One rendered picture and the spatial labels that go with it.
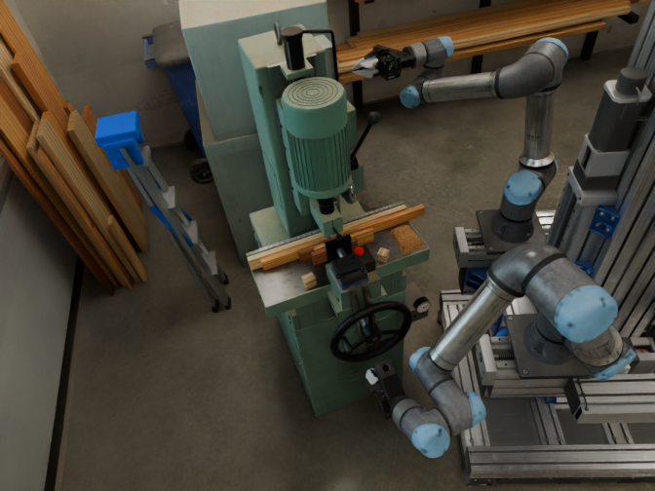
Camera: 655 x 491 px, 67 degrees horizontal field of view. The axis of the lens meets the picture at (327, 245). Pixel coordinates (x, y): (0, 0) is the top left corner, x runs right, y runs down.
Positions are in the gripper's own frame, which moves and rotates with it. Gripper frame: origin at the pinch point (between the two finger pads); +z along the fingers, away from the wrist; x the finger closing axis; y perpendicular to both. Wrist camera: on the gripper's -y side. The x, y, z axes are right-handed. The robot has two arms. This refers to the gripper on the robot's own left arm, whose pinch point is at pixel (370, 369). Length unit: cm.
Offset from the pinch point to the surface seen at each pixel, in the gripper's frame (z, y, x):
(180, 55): 189, -116, -4
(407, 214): 38, -28, 40
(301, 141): 13, -66, 2
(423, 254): 27.0, -16.1, 37.4
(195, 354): 127, 31, -52
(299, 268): 38.4, -23.3, -3.7
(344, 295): 17.8, -16.8, 3.4
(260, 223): 77, -34, -6
